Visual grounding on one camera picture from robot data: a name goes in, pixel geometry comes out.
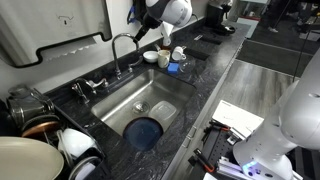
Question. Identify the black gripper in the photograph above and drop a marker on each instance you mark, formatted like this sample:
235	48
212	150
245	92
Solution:
151	21

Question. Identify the chrome gooseneck tap spout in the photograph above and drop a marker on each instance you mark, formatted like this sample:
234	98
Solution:
115	56

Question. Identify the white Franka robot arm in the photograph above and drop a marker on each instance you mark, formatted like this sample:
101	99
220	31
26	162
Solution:
293	116

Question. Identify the small white bowl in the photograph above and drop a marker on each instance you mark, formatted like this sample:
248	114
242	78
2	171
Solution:
150	56

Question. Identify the cream ceramic mug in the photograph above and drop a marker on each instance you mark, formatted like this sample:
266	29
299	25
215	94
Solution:
163	59

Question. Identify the white tipped coffee cup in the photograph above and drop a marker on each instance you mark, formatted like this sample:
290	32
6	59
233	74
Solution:
177	53

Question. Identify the blue sponge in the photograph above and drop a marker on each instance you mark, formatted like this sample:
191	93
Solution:
173	68

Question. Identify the stainless steel sink basin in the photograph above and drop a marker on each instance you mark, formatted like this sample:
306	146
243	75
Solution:
146	90

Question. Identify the clear glass bowl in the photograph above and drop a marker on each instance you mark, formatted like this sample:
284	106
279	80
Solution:
187	65

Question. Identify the metal sink drain strainer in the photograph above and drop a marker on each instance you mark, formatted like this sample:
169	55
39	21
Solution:
141	107

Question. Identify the black coffee machine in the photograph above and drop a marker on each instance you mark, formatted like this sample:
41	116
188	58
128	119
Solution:
215	15

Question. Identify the clear plastic container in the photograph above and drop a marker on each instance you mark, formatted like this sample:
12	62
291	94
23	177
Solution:
163	111

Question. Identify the small chrome side faucet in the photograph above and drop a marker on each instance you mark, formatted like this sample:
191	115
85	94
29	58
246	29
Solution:
80	91

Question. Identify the grey paper towel dispenser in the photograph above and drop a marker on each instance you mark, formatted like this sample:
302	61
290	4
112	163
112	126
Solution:
50	23

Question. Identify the dark blue round plate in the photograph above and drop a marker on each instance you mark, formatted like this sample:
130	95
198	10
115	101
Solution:
143	133

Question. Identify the large white bowl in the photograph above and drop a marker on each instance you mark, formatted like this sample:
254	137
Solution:
76	141

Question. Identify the white flat cardboard box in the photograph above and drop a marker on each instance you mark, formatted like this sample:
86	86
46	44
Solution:
236	118

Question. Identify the steel pot with lid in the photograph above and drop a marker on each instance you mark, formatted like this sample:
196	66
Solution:
28	103

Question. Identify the copper bottom pan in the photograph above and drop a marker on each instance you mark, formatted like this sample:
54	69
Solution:
41	126

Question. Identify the black perforated board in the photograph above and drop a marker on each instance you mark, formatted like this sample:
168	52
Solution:
216	146

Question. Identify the white plate dark rim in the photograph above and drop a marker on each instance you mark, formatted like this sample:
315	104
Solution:
85	168

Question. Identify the aluminium extrusion bar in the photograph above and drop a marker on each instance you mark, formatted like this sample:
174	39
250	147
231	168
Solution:
230	168

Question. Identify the large beige plate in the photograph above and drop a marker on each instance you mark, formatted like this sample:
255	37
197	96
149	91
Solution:
26	160

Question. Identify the chrome faucet base plate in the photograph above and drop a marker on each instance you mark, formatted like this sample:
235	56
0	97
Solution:
120	80

